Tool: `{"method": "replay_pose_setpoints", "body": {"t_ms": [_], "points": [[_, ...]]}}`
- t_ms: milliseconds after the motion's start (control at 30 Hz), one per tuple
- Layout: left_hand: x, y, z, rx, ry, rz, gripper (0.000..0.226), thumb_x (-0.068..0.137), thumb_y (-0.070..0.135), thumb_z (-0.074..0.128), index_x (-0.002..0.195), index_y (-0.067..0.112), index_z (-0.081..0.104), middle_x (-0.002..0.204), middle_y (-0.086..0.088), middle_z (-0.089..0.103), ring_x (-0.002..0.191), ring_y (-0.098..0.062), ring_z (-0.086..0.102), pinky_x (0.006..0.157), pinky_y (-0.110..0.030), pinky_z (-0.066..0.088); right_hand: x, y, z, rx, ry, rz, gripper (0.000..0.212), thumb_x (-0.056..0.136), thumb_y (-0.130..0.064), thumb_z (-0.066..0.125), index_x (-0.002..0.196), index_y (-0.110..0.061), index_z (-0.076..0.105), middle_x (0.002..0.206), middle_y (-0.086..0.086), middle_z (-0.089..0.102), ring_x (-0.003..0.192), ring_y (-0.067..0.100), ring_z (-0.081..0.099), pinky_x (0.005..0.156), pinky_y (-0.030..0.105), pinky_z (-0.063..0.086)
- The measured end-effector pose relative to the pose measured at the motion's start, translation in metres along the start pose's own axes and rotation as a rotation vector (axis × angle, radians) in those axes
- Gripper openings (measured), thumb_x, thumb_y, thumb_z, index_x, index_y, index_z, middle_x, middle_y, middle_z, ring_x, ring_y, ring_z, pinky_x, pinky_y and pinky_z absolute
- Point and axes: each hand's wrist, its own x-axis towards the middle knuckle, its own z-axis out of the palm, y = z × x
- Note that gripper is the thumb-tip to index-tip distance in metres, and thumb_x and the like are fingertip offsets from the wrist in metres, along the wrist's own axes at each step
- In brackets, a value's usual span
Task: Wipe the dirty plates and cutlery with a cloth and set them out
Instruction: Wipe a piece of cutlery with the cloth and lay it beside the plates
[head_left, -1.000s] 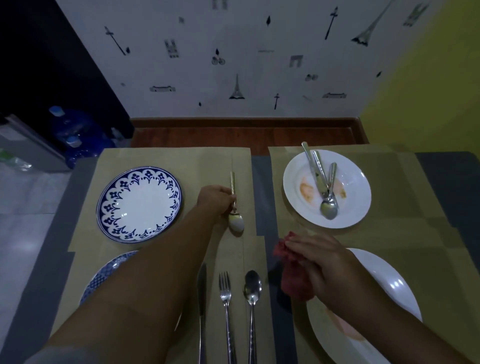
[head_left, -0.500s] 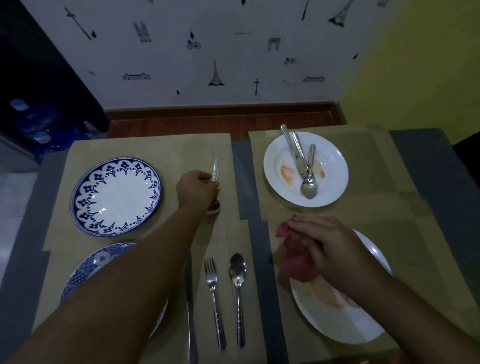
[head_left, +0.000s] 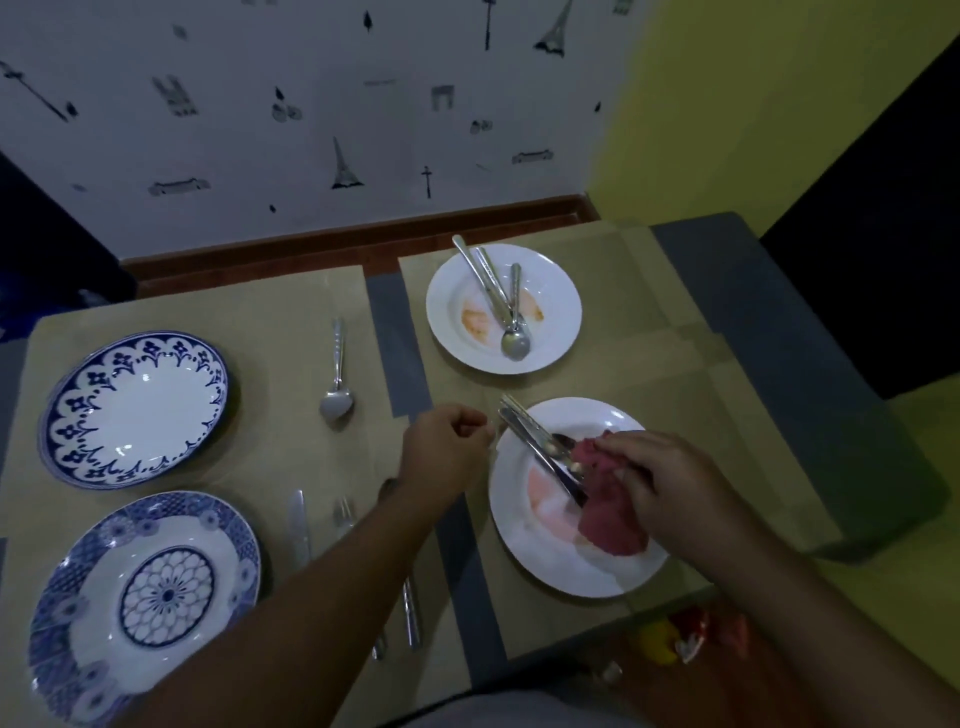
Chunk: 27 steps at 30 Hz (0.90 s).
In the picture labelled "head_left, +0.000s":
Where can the person's left hand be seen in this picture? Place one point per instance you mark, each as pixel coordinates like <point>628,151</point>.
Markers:
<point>442,457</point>

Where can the person's right hand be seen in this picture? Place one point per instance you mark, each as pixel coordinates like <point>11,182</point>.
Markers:
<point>682,502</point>

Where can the red cleaning cloth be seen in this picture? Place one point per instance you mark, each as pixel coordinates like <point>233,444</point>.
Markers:
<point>607,510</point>

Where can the pile of steel cutlery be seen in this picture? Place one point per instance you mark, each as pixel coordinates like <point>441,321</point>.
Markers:
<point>525,427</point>

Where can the steel fork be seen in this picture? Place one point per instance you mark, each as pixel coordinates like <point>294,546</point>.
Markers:
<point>489,266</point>
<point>343,514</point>

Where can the steel spoon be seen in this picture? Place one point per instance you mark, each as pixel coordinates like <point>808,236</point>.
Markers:
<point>411,615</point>
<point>515,345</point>
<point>336,405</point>

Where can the white plate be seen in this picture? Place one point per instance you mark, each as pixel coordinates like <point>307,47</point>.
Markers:
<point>555,300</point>
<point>540,570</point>

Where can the steel knife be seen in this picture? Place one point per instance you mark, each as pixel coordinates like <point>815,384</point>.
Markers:
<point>300,525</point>
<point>465,255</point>

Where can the blue floral rim plate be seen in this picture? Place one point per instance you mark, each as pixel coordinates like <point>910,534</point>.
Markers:
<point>142,409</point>

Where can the blue geometric rim plate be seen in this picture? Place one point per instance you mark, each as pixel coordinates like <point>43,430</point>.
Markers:
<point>166,596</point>

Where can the person's right forearm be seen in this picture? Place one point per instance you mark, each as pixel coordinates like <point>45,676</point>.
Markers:
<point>825,645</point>

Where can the person's grey shirt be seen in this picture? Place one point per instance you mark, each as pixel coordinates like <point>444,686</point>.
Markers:
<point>525,712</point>

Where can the beige woven placemat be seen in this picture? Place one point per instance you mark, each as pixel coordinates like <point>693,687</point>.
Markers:
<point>735,450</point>
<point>262,360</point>
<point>637,300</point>
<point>352,465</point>

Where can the yellow red toy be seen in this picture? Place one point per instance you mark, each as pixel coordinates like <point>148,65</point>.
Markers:
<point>694,630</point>

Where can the brown wooden baseboard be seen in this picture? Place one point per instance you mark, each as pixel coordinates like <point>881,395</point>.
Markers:
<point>337,247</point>

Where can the black furniture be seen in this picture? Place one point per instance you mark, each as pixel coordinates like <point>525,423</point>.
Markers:
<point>877,262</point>

